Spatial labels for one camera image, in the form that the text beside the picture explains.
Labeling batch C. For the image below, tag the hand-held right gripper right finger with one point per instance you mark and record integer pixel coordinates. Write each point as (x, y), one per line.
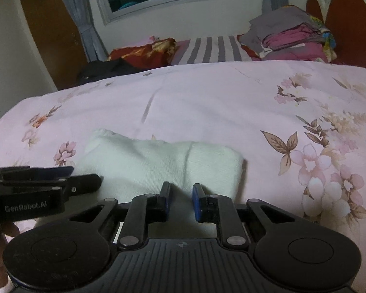
(196, 203)

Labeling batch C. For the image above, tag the pink floral blanket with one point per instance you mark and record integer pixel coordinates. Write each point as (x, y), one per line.
(231, 97)

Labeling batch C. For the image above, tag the wooden door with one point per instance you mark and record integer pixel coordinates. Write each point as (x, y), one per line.
(48, 36)

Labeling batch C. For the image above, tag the black cloth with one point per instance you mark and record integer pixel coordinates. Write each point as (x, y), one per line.
(106, 70)

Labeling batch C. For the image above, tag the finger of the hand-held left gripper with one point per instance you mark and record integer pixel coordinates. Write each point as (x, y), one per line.
(53, 172)
(85, 183)

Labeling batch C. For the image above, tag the stack of folded clothes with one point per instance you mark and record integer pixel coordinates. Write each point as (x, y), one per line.
(289, 39)

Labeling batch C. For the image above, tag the red floral pillow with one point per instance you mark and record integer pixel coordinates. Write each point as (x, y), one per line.
(140, 53)

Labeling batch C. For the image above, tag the red and white headboard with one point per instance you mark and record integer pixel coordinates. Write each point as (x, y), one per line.
(350, 21)

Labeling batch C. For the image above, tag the white towel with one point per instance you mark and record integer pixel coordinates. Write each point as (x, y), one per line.
(146, 161)

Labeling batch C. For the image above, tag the grey striped pillow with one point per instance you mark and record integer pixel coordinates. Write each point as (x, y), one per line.
(210, 50)

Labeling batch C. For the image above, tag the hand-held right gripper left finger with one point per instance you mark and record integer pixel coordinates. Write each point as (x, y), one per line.
(167, 204)

